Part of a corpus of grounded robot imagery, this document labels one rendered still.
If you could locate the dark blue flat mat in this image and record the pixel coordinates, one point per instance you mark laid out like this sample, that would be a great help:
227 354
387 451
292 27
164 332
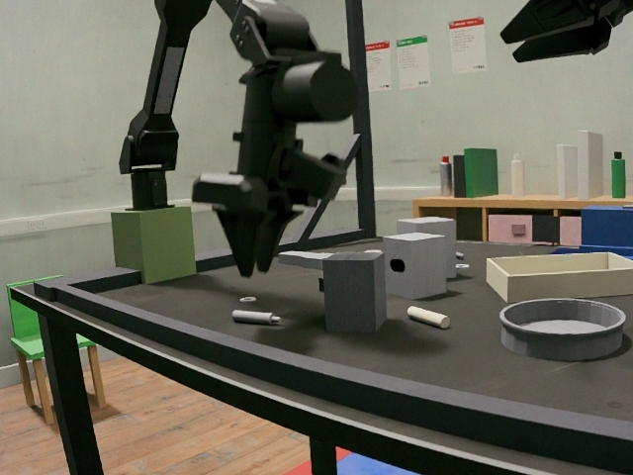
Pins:
564 251

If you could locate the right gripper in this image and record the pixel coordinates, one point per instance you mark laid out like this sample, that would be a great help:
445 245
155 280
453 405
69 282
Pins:
252 229

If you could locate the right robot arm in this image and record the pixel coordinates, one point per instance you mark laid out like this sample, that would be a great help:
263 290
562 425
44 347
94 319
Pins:
306 86

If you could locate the grey round shallow dish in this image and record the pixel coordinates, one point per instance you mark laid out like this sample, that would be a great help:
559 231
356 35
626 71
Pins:
562 329

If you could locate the white cylinder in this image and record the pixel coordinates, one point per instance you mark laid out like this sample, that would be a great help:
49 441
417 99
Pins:
255 318
428 317

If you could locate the black table edge rail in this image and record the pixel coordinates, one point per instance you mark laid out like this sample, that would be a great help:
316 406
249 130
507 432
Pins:
582 439

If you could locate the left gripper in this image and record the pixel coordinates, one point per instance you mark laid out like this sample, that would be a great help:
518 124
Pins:
567 27

